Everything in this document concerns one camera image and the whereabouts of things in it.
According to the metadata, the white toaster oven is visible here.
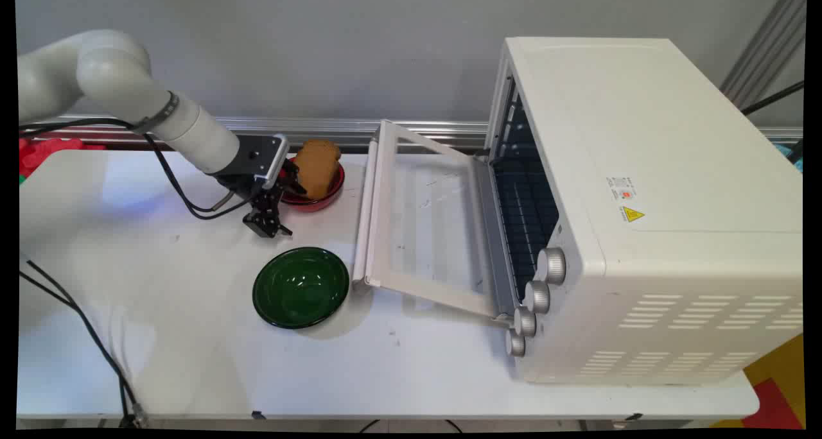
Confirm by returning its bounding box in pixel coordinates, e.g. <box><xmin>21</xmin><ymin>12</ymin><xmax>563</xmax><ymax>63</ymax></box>
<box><xmin>486</xmin><ymin>37</ymin><xmax>804</xmax><ymax>386</ymax></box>

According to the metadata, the black cable behind oven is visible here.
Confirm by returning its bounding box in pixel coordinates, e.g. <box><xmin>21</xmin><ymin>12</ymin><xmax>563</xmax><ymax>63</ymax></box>
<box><xmin>741</xmin><ymin>81</ymin><xmax>805</xmax><ymax>116</ymax></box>

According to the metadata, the black cable on table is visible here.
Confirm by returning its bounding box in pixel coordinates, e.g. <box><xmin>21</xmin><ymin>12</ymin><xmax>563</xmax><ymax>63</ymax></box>
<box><xmin>19</xmin><ymin>258</ymin><xmax>148</xmax><ymax>428</ymax></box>

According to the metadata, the red bowl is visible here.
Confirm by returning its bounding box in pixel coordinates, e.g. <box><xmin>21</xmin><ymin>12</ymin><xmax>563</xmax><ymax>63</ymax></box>
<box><xmin>281</xmin><ymin>160</ymin><xmax>345</xmax><ymax>212</ymax></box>

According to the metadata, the dark green glass bowl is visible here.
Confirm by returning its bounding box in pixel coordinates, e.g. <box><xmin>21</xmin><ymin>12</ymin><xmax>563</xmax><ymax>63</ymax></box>
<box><xmin>252</xmin><ymin>247</ymin><xmax>351</xmax><ymax>330</ymax></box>

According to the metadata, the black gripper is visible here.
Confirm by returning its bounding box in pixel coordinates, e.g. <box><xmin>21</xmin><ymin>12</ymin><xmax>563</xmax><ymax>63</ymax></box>
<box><xmin>215</xmin><ymin>134</ymin><xmax>308</xmax><ymax>239</ymax></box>

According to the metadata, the slanted aluminium profile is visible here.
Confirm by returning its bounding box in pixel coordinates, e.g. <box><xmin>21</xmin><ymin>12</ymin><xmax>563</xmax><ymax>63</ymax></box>
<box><xmin>719</xmin><ymin>0</ymin><xmax>807</xmax><ymax>110</ymax></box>

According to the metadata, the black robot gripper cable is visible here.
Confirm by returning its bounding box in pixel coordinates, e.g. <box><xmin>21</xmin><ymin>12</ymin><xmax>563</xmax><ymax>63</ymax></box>
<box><xmin>19</xmin><ymin>118</ymin><xmax>252</xmax><ymax>221</ymax></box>

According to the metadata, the white glass oven door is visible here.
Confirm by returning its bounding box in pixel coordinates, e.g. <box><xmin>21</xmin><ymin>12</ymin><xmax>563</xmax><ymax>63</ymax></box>
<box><xmin>352</xmin><ymin>119</ymin><xmax>516</xmax><ymax>322</ymax></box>

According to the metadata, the large silver oven knob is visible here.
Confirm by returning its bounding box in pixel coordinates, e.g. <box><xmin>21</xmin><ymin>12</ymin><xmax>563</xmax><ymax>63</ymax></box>
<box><xmin>537</xmin><ymin>247</ymin><xmax>567</xmax><ymax>284</ymax></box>

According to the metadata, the black strap on arm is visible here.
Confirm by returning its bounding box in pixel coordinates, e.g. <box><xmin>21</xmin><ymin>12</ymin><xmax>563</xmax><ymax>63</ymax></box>
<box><xmin>132</xmin><ymin>91</ymin><xmax>180</xmax><ymax>135</ymax></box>

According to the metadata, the black oven wire rack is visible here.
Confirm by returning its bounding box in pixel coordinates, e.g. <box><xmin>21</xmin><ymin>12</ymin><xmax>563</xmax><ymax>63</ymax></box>
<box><xmin>493</xmin><ymin>83</ymin><xmax>559</xmax><ymax>298</ymax></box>

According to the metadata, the brown bread slice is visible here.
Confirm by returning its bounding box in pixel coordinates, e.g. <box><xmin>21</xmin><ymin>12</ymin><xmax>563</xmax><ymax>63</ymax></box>
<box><xmin>292</xmin><ymin>139</ymin><xmax>342</xmax><ymax>200</ymax></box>

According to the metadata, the horizontal aluminium rail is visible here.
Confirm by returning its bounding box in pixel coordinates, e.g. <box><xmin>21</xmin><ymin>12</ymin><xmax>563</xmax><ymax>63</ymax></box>
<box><xmin>39</xmin><ymin>114</ymin><xmax>803</xmax><ymax>150</ymax></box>

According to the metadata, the teal object behind oven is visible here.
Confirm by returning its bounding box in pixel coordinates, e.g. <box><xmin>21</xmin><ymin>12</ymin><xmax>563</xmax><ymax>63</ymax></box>
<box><xmin>771</xmin><ymin>141</ymin><xmax>804</xmax><ymax>171</ymax></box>

